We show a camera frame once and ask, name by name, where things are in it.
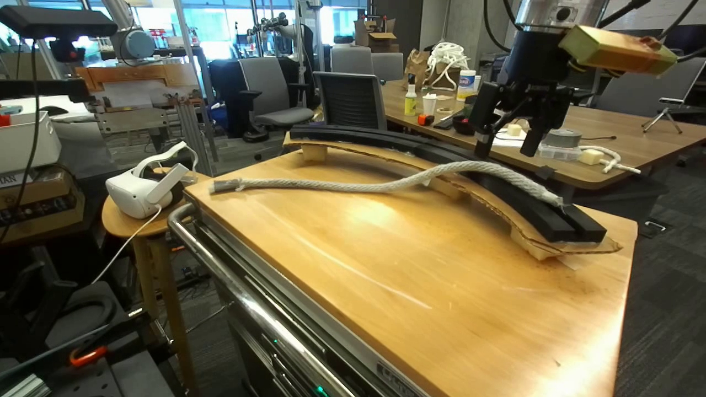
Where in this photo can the white VR headset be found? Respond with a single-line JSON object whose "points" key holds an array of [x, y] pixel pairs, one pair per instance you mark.
{"points": [[139, 194]]}

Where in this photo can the long wooden table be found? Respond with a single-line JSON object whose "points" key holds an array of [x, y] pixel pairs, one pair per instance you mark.
{"points": [[646, 145]]}

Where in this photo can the grey chair backrest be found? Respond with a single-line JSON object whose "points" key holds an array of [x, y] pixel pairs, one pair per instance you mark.
{"points": [[348, 57]]}

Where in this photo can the grey round camera housing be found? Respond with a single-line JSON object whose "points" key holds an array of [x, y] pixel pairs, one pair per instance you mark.
{"points": [[134, 41]]}

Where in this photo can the grey tape roll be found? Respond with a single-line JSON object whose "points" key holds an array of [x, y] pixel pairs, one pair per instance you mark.
{"points": [[564, 137]]}

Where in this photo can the black mesh office chair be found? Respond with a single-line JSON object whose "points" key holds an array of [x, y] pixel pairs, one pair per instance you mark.
{"points": [[348, 99]]}

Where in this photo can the grey folding chair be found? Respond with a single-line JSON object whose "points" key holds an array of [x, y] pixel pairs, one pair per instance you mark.
{"points": [[676, 83]]}

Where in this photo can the cluttered wooden workbench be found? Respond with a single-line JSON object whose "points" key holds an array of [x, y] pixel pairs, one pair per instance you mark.
{"points": [[132, 79]]}

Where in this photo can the curved wooden cardboard base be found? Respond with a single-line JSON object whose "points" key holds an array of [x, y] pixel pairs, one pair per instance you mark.
{"points": [[541, 250]]}

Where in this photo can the white box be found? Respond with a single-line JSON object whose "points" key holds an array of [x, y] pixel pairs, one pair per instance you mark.
{"points": [[25, 144]]}

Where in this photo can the white labelled bottle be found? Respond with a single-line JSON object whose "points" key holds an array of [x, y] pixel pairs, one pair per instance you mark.
{"points": [[467, 83]]}

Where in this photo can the black flat panel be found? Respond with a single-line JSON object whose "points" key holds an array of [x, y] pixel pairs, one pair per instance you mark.
{"points": [[58, 20]]}

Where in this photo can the black curved track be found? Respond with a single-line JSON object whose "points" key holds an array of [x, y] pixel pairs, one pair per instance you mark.
{"points": [[366, 135]]}

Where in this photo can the round wooden stool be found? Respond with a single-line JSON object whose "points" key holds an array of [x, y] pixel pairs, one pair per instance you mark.
{"points": [[128, 222]]}

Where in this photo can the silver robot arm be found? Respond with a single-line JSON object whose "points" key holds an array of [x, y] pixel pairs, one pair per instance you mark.
{"points": [[558, 13]]}

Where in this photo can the grey padded office chair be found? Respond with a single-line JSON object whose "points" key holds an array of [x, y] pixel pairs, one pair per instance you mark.
{"points": [[265, 83]]}

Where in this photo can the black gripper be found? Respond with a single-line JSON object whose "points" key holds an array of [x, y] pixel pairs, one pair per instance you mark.
{"points": [[541, 66]]}

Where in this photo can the metal cart frame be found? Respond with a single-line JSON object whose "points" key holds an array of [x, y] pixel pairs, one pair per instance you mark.
{"points": [[308, 310]]}

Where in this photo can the small white jar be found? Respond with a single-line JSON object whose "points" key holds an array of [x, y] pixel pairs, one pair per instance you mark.
{"points": [[430, 104]]}

